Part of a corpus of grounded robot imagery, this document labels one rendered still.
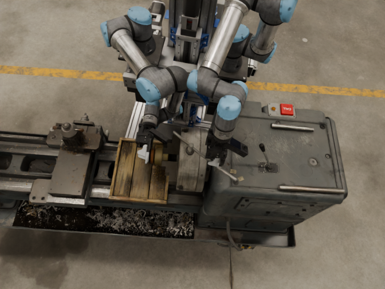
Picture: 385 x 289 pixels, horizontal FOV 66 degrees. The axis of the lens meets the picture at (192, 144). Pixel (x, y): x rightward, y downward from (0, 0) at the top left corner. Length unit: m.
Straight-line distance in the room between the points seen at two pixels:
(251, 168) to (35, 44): 2.85
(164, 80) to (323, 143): 0.79
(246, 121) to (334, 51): 2.64
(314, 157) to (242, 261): 1.30
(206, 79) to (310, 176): 0.64
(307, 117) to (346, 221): 1.54
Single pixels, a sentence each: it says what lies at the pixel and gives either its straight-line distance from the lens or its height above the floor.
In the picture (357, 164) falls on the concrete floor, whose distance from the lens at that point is 3.19.
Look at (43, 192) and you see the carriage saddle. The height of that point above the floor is 0.90.
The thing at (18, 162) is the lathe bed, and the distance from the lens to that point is 1.92.
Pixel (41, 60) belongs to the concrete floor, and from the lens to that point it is 3.49.
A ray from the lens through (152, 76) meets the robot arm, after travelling 1.31.
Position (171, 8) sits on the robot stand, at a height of 1.34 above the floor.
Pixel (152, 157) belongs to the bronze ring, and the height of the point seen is 1.11.
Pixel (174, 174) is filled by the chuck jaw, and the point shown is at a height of 1.11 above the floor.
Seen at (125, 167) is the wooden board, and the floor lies 0.89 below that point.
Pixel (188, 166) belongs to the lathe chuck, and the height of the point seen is 1.21.
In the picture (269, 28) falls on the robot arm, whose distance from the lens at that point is 1.36.
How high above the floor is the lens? 2.43
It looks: 63 degrees down
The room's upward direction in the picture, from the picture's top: 11 degrees clockwise
